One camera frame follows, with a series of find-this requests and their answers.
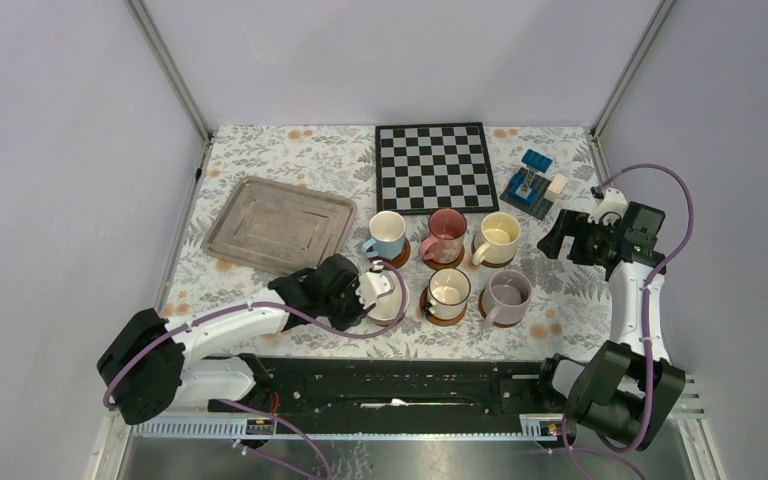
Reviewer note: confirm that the black white chessboard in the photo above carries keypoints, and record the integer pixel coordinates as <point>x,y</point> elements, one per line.
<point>421,168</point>

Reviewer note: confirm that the cream yellow mug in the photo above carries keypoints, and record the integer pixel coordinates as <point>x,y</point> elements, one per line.
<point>498,231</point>

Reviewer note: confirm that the white red bowl cup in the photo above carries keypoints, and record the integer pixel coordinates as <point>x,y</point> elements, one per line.
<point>387,306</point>

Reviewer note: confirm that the blue lego brick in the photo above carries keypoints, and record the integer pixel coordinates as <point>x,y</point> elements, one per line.
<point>536,161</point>

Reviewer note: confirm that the lavender ceramic mug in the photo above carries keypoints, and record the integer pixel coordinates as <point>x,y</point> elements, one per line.
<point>510,287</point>

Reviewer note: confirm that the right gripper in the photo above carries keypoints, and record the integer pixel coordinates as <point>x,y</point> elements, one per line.
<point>573,224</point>

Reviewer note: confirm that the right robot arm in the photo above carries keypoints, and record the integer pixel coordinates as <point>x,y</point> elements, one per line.
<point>626,391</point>

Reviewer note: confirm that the pink enamel mug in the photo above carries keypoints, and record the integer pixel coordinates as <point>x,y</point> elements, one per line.
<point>444,242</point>

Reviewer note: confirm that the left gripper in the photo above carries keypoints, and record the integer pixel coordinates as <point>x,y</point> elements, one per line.
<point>358,310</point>

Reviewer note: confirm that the white black-rimmed enamel mug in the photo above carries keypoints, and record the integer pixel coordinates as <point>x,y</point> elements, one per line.
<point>449,289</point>

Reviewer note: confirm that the light blue mug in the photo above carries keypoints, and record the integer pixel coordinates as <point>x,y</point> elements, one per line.
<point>387,236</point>

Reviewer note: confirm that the white lego brick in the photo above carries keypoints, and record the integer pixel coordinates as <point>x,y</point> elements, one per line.
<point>555,187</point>

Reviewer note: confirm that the metal serving tray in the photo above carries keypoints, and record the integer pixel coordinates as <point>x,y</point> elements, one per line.
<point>279,228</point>

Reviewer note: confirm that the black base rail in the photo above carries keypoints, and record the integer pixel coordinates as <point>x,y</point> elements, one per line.
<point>411,397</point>

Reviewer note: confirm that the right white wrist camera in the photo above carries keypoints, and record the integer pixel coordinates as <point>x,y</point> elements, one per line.
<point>610,207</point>

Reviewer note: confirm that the grey lego baseplate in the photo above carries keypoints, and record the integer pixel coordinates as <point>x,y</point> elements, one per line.
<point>526,191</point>

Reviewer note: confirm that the floral tablecloth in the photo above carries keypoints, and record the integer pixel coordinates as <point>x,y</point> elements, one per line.
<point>570,312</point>

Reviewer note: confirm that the brown wooden coaster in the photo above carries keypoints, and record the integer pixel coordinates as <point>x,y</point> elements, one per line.
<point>500,314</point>
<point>401,259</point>
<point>425,311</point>
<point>492,258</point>
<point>439,266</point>

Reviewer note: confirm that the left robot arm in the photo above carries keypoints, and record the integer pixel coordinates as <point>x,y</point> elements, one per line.
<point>157,363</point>

